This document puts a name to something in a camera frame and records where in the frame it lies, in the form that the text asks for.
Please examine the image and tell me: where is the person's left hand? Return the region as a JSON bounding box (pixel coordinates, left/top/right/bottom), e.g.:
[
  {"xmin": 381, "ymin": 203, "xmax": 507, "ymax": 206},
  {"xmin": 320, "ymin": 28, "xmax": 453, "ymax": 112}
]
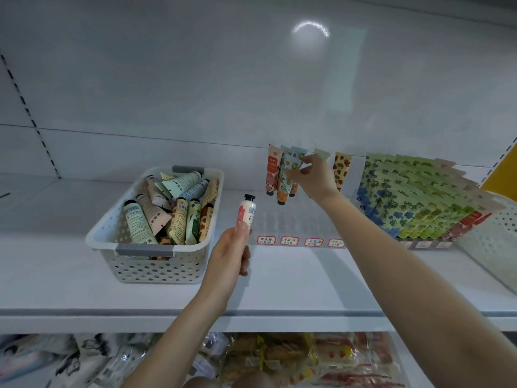
[{"xmin": 198, "ymin": 220, "xmax": 253, "ymax": 308}]

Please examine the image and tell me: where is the white metal shelf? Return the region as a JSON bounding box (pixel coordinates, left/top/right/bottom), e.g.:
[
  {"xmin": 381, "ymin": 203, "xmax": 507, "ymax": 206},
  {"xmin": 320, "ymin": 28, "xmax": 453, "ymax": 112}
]
[{"xmin": 0, "ymin": 0, "xmax": 517, "ymax": 388}]

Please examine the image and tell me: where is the row of hand cream tubes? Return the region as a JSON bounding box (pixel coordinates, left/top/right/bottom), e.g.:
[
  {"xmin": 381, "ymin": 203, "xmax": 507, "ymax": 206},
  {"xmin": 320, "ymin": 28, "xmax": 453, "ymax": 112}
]
[{"xmin": 265, "ymin": 143, "xmax": 506, "ymax": 241}]

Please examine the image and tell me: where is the person's left forearm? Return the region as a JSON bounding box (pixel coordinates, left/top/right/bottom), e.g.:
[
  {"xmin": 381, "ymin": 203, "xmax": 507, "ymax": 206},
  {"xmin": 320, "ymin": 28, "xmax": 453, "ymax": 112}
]
[{"xmin": 121, "ymin": 295, "xmax": 235, "ymax": 388}]

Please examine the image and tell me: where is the pile of pale hand cream tubes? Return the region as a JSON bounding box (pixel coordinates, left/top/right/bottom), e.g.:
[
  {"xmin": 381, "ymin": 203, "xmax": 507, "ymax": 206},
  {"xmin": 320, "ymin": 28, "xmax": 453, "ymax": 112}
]
[{"xmin": 123, "ymin": 169, "xmax": 219, "ymax": 246}]

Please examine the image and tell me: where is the white perforated plastic basket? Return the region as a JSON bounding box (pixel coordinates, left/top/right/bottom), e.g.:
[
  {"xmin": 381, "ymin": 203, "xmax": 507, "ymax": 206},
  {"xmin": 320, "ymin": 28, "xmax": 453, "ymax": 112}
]
[
  {"xmin": 456, "ymin": 198, "xmax": 517, "ymax": 294},
  {"xmin": 86, "ymin": 165, "xmax": 226, "ymax": 285}
]

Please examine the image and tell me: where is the pile of snack packets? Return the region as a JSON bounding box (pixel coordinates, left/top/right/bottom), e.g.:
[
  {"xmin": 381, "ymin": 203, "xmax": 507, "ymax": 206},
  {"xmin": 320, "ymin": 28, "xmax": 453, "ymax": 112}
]
[{"xmin": 0, "ymin": 331, "xmax": 405, "ymax": 388}]

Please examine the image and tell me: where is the person's right hand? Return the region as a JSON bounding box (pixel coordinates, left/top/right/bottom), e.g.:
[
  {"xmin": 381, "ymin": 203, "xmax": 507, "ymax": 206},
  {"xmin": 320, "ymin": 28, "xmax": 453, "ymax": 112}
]
[{"xmin": 284, "ymin": 153, "xmax": 342, "ymax": 209}]

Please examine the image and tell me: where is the pale blue floral hand cream tube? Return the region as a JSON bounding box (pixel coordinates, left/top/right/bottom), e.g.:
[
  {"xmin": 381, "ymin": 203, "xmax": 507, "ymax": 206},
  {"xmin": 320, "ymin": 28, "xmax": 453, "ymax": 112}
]
[{"xmin": 276, "ymin": 149, "xmax": 305, "ymax": 206}]

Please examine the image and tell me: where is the white red-label hand cream tube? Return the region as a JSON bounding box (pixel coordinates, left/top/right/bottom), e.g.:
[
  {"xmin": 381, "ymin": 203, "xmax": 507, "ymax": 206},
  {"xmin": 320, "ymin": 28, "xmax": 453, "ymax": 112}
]
[{"xmin": 236, "ymin": 195, "xmax": 257, "ymax": 230}]

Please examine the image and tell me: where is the clear divider tray with labels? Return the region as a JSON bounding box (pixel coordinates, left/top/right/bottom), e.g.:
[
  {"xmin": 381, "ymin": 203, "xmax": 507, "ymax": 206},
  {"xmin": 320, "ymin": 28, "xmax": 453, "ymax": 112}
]
[{"xmin": 257, "ymin": 235, "xmax": 455, "ymax": 251}]

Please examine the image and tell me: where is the person's right forearm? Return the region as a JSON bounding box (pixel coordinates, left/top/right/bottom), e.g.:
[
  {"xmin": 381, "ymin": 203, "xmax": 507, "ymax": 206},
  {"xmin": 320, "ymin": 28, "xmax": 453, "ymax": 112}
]
[{"xmin": 319, "ymin": 193, "xmax": 517, "ymax": 388}]

